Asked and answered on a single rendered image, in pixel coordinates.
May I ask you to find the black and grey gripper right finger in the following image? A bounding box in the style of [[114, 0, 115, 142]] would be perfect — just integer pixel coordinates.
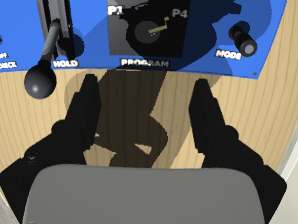
[[188, 78, 287, 224]]

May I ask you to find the blue console panel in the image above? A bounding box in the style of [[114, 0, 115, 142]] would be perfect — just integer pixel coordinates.
[[0, 0, 287, 99]]

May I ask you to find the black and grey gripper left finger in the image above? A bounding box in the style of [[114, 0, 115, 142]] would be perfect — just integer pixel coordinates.
[[0, 74, 101, 224]]

